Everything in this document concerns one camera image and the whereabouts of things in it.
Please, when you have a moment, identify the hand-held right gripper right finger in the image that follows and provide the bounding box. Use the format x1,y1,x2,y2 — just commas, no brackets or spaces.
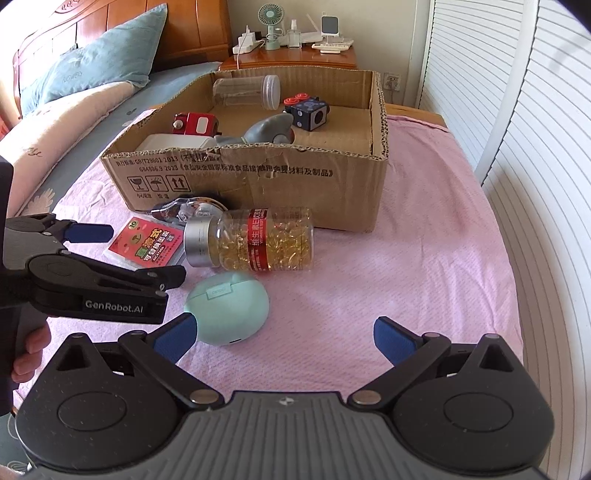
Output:
348,316,527,409

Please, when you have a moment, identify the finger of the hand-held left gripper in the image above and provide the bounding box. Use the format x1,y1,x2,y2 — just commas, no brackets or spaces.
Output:
34,213,114,245
25,251,187,301

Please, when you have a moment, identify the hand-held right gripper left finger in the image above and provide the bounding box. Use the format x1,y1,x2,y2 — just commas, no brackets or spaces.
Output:
44,315,221,409

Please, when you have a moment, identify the red packet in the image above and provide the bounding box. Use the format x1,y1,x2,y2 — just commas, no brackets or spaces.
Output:
105,216,186,268

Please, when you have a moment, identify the mint green earbud case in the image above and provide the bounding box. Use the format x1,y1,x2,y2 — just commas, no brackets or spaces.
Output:
184,271,271,347

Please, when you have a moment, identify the white plastic container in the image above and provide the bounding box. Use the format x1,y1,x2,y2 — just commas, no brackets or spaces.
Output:
136,133,221,151

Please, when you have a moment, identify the red toy robot cube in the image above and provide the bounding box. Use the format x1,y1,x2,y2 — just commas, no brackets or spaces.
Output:
171,112,219,138

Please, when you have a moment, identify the brown cardboard box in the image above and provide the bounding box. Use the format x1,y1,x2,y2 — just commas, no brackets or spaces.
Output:
100,69,389,234

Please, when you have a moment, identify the grey shark toy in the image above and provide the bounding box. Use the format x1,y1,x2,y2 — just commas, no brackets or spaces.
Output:
215,114,296,149

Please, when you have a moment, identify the clear plastic jar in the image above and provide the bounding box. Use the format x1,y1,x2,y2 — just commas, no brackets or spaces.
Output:
212,75,282,111

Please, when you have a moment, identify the black blue toy robot cube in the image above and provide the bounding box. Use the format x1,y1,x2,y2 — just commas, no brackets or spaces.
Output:
283,92,332,131

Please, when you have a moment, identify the person's left hand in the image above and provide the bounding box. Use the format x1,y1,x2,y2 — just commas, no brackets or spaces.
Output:
12,325,52,385

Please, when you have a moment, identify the pink bed sheet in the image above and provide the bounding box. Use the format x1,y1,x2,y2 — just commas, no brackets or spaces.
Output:
14,108,525,409

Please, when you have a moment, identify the cream floral quilt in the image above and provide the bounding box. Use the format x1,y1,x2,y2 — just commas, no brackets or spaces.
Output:
0,80,142,163

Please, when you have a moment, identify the clear capsule bottle silver cap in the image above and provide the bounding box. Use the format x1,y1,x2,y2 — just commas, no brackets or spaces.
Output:
183,207,315,274

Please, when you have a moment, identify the blue pillow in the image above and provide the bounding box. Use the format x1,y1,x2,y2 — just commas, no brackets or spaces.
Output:
21,4,168,116

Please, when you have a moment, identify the white louvered closet door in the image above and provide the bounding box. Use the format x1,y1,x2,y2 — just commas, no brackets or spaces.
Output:
413,0,541,186
480,0,591,477

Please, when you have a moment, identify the wooden headboard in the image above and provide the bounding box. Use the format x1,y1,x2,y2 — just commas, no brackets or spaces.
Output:
11,0,232,121

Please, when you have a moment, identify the wooden nightstand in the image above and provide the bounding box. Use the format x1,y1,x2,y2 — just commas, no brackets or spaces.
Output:
218,39,359,73

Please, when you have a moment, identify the small green desk fan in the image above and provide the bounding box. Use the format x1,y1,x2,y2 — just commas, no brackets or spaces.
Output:
259,4,284,51

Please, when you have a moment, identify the white router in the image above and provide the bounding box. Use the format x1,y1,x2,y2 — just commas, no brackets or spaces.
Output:
300,14,327,45

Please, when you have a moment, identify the small white screen device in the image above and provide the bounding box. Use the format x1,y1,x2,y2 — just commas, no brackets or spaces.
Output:
321,15,341,45

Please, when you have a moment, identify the wooden bed frame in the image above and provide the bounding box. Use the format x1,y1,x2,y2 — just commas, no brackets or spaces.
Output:
385,103,451,133

